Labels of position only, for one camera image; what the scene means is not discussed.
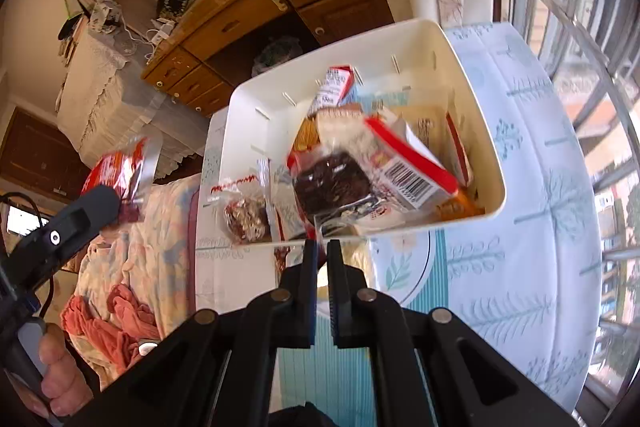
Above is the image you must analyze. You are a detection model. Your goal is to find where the brown cake packet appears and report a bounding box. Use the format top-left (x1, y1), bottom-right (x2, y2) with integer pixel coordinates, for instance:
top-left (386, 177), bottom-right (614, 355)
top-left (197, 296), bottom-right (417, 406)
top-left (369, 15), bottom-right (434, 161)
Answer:
top-left (286, 146), bottom-right (401, 238)

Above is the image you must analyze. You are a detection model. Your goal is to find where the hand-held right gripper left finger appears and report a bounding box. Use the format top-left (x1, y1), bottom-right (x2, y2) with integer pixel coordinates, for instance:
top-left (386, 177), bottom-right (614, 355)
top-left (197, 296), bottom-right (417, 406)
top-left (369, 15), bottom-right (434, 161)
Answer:
top-left (65, 238), bottom-right (321, 427)

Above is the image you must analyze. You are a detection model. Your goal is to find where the pastel floral blanket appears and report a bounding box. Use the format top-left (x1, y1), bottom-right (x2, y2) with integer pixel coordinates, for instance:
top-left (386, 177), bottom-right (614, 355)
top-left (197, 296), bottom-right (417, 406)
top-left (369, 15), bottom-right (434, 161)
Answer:
top-left (72, 172), bottom-right (201, 388)

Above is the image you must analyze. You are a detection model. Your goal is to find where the red white milk carton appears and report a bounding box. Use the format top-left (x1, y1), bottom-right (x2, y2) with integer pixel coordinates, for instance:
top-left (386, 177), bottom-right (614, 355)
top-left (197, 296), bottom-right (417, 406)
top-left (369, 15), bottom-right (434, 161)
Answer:
top-left (306, 65), bottom-right (362, 118)

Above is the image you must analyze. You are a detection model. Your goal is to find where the trash bin with bag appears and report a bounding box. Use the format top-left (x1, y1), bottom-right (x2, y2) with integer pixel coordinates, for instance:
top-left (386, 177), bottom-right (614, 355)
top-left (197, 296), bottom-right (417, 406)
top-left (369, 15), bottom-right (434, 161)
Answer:
top-left (251, 36), bottom-right (306, 78)

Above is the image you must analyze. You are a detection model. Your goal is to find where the clear soda cracker packet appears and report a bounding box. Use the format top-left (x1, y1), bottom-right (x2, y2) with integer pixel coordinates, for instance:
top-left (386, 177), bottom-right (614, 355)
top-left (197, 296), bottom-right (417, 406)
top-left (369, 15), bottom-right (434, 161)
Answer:
top-left (315, 104), bottom-right (371, 148)

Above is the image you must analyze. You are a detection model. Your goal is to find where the person's left hand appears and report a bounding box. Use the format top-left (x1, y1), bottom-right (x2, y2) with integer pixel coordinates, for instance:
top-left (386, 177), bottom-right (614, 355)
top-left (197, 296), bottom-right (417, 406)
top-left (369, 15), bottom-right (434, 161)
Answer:
top-left (39, 324), bottom-right (98, 415)

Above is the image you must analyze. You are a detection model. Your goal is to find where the coral pink cloth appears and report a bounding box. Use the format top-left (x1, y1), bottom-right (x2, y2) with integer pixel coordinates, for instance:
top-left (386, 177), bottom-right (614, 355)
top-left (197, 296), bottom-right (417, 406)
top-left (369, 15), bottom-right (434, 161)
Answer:
top-left (60, 284), bottom-right (161, 370)

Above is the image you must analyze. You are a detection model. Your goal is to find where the metal window grille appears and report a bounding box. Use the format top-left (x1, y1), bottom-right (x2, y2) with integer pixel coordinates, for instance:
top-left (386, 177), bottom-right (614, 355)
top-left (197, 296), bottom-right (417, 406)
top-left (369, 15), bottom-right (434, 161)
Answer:
top-left (487, 0), bottom-right (640, 427)

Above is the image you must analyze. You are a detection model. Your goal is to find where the red white snack carton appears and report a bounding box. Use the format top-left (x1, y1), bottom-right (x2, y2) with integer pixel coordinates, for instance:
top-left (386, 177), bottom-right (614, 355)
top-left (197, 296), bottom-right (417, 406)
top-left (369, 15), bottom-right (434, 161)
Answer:
top-left (364, 113), bottom-right (460, 211)

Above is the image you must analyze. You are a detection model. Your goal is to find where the small red snack packet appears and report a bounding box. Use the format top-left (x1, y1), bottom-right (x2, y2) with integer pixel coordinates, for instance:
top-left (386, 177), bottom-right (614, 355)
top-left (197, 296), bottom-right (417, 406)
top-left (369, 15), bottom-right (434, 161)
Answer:
top-left (81, 136), bottom-right (162, 224)

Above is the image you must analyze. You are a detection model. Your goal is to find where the white plastic bin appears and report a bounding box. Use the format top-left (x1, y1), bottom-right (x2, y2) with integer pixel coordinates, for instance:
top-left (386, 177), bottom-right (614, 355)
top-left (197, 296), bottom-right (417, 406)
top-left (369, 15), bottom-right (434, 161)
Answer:
top-left (218, 19), bottom-right (507, 248)

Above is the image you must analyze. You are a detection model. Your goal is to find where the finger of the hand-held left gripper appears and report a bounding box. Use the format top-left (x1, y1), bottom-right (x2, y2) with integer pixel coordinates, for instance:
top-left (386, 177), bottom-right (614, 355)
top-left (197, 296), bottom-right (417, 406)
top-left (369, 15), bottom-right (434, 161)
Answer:
top-left (7, 184), bottom-right (123, 284)

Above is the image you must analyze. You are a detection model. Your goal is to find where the clear nut cake packet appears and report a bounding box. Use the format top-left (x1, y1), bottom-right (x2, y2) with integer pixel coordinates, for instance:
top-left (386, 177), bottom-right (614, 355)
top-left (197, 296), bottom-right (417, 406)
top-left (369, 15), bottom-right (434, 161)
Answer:
top-left (210, 159), bottom-right (283, 247)

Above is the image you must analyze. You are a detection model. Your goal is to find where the brown wooden door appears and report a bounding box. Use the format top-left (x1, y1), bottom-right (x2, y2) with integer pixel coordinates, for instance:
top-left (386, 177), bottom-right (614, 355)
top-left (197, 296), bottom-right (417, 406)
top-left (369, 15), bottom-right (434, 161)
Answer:
top-left (0, 107), bottom-right (93, 202)

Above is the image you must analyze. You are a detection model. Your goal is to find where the stack of books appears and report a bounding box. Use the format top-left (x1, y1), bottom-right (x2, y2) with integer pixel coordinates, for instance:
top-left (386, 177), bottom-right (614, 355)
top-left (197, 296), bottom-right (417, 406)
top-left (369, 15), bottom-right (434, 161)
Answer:
top-left (57, 14), bottom-right (88, 68)

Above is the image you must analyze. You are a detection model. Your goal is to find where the mauve sheet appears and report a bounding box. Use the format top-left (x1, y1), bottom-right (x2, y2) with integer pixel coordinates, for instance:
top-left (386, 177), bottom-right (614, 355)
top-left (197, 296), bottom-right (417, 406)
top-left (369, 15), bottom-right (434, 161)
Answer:
top-left (187, 192), bottom-right (201, 313)

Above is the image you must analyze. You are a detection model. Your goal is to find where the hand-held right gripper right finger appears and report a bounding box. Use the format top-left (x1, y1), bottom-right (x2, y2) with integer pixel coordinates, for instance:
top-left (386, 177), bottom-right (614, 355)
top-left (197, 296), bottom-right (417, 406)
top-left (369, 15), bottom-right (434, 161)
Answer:
top-left (326, 239), bottom-right (581, 427)

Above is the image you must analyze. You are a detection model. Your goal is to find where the hanging patterned fabric bag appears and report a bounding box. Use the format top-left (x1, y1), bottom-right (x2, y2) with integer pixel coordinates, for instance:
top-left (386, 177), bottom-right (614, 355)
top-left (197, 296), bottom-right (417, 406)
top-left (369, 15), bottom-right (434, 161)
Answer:
top-left (89, 0), bottom-right (123, 32)

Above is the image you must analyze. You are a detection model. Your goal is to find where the teal striped placemat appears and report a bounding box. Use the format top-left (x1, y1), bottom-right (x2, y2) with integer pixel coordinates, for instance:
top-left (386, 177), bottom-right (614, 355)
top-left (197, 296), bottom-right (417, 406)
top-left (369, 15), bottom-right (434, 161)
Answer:
top-left (276, 229), bottom-right (448, 408)

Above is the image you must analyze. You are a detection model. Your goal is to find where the wooden desk with drawers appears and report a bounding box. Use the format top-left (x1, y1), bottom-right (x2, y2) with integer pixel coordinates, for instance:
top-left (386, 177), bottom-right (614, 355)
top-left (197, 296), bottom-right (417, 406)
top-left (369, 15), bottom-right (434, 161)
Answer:
top-left (140, 0), bottom-right (396, 118)

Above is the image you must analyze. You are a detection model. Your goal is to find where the white lace covered cabinet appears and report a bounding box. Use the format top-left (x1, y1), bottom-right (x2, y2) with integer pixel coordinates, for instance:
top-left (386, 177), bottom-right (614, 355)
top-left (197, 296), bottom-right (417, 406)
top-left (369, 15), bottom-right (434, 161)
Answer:
top-left (55, 24), bottom-right (211, 178)

